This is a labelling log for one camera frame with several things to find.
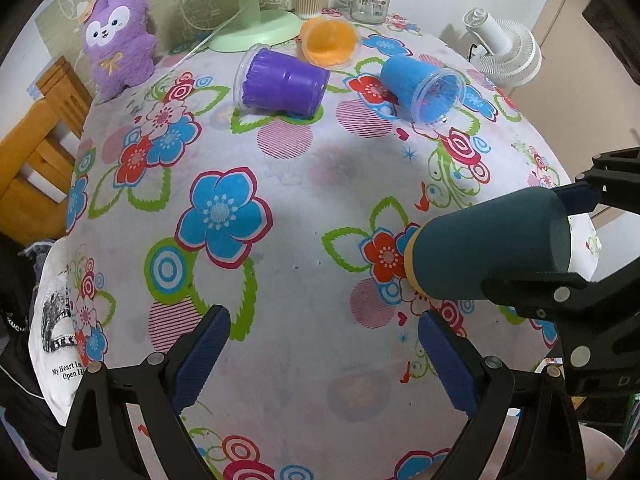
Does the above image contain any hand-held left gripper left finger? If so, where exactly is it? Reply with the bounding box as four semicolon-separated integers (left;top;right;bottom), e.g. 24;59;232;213
59;304;232;480

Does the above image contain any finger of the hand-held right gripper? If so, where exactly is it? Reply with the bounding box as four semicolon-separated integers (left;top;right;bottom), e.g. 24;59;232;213
552;147;640;219
481;264;640;369

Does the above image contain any black cloth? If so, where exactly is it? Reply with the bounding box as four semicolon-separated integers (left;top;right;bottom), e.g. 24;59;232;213
0;232;66;473

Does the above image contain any wooden chair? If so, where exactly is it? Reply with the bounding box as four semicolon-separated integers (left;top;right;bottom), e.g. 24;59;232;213
0;55;93;256

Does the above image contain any white printed shirt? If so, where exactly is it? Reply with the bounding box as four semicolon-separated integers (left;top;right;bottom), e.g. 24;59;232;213
27;237;96;426

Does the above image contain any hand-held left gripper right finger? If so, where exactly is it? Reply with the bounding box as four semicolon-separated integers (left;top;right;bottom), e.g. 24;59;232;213
417;310;587;480

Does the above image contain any floral tablecloth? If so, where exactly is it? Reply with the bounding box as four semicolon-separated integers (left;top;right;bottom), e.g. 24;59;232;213
65;7;603;480

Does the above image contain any dark teal cup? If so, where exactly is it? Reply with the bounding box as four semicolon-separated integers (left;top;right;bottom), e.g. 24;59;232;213
404;187;572;301

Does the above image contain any cotton swab container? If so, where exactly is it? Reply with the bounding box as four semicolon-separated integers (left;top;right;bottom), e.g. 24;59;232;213
294;0;328;21

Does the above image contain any white small fan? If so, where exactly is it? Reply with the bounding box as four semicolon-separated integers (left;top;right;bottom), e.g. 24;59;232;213
461;7;543;88

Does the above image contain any purple plastic cup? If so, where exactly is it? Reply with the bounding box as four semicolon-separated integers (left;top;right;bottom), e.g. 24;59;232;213
234;44;332;121

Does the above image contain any blue plastic cup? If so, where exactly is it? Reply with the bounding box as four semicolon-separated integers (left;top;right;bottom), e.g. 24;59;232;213
380;55;467;126

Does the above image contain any orange plastic cup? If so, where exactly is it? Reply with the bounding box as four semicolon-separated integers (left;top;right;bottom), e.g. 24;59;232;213
299;16;362;71

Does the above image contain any green desk fan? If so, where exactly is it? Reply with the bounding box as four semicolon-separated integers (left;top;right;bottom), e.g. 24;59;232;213
142;0;307;53

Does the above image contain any purple plush toy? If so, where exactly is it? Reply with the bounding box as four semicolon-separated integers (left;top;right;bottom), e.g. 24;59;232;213
80;0;161;102

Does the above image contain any white fan power cord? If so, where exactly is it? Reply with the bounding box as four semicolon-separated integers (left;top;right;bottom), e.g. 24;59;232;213
170;4;253;68

